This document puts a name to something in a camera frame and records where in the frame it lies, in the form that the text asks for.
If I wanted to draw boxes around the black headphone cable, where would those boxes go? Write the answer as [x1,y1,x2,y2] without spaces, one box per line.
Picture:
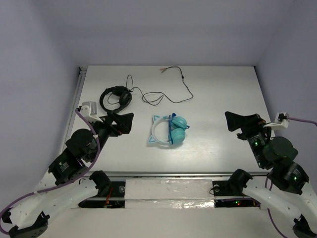
[126,65,194,106]

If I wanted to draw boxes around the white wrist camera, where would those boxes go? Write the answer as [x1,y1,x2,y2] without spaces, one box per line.
[78,101,103,122]
[264,112,290,130]

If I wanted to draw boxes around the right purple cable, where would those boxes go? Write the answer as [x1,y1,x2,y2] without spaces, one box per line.
[264,116,317,238]

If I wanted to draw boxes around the purple cable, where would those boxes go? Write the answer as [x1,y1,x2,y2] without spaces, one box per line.
[264,116,317,238]
[0,110,102,233]

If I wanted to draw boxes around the teal cat-ear headphones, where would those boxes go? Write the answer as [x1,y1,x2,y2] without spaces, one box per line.
[147,113,190,146]

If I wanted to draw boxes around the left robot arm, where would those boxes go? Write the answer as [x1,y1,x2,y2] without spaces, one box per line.
[0,109,134,238]

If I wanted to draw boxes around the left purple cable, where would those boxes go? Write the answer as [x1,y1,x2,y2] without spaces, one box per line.
[0,110,102,233]

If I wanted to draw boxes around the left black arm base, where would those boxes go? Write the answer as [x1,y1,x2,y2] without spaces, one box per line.
[78,171,126,209]

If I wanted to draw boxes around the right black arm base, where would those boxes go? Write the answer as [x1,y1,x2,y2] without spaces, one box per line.
[209,169,261,208]

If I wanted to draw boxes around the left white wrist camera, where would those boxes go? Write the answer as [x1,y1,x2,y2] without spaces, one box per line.
[78,101,103,122]

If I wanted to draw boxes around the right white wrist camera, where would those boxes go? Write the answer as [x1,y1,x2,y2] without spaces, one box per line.
[264,112,290,130]

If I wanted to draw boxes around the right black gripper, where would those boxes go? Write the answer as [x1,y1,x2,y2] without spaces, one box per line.
[224,110,273,168]

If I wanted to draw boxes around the aluminium rail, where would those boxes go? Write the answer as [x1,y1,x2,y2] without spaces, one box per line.
[79,171,273,179]

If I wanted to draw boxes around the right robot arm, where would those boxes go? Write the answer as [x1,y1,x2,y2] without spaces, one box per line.
[225,112,317,238]

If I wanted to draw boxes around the blue headphone cable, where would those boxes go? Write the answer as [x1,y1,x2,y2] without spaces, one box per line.
[167,113,191,147]

